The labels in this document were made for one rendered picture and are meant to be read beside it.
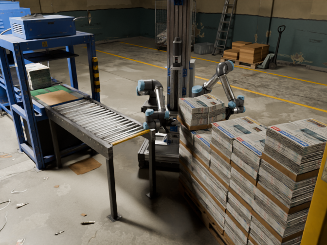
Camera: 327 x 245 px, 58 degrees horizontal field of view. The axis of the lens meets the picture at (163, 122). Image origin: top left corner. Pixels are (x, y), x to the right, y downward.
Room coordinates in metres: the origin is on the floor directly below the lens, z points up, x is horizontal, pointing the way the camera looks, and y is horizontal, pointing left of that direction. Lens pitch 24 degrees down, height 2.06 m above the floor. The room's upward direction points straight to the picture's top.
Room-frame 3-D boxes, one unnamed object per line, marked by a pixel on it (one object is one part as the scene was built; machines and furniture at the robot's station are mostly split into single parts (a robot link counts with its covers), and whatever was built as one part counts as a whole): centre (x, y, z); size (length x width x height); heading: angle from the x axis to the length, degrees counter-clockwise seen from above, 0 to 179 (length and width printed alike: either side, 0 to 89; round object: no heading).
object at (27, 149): (3.67, 1.42, 0.38); 0.94 x 0.69 x 0.63; 133
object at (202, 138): (2.24, -0.57, 0.42); 1.17 x 0.39 x 0.83; 23
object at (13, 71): (4.50, 2.19, 0.75); 1.53 x 0.64 x 0.10; 43
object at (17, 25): (3.67, 1.42, 1.65); 0.60 x 0.45 x 0.20; 133
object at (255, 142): (1.86, -0.74, 1.06); 0.37 x 0.28 x 0.01; 114
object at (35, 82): (4.09, 1.81, 0.93); 0.38 x 0.30 x 0.26; 43
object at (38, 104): (3.67, 1.42, 0.75); 0.70 x 0.65 x 0.10; 43
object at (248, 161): (1.85, -0.74, 0.95); 0.38 x 0.29 x 0.23; 114
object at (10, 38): (3.67, 1.42, 1.50); 0.94 x 0.68 x 0.10; 133
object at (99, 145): (2.75, 0.92, 0.74); 1.34 x 0.05 x 0.12; 43
